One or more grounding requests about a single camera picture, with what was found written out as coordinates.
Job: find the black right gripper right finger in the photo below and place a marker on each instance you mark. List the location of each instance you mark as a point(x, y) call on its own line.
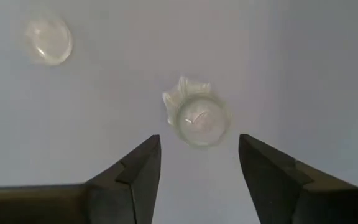
point(278, 196)

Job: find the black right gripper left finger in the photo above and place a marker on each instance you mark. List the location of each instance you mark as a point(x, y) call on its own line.
point(120, 196)

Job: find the clear faceted glass vase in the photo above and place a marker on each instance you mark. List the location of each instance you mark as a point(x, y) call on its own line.
point(200, 121)

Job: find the clear glass carafe vase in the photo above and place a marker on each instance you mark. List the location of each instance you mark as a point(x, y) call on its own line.
point(48, 40)

